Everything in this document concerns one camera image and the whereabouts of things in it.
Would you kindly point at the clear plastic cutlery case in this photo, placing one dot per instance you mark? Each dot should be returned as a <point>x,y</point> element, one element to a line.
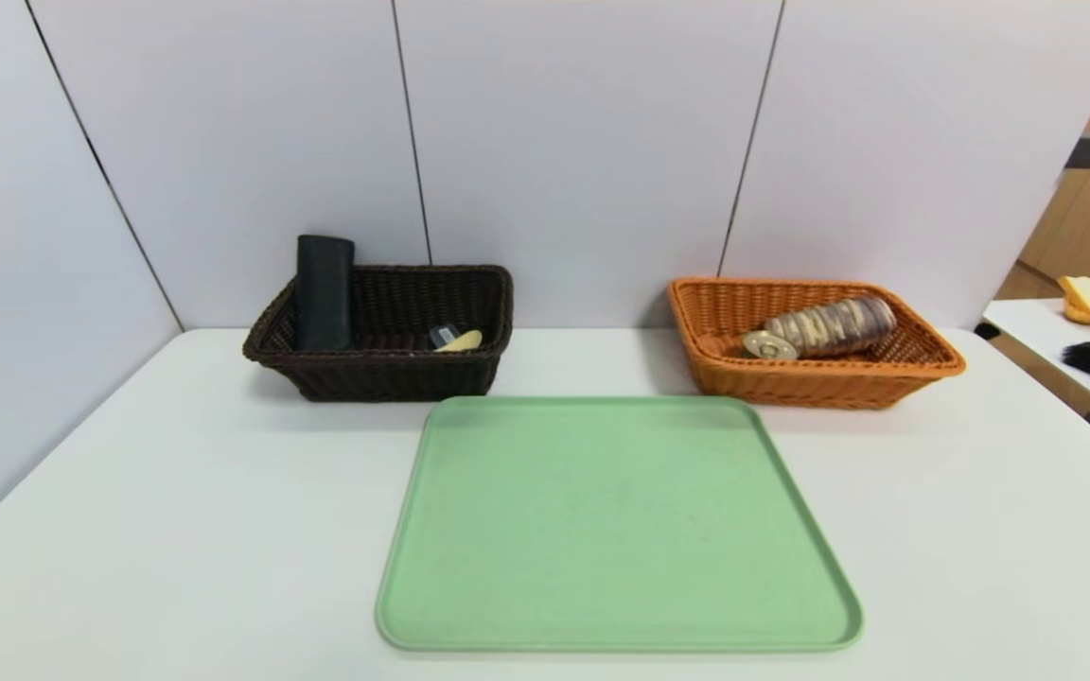
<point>442,335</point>

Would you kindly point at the tin can with gold lid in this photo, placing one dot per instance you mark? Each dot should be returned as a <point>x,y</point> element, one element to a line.
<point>769,346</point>

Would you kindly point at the black glasses case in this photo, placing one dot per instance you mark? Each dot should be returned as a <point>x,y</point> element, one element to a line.
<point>323,293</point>

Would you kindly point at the brown striped bread roll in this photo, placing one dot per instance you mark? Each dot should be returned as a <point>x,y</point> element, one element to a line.
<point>829,326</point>

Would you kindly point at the dark brown wicker basket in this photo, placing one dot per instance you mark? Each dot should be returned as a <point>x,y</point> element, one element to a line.
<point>375,374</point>

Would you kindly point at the orange wicker basket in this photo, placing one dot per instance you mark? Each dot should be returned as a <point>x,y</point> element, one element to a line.
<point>791,383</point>

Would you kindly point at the light green plastic tray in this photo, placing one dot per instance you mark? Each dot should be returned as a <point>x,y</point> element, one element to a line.
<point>621,520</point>

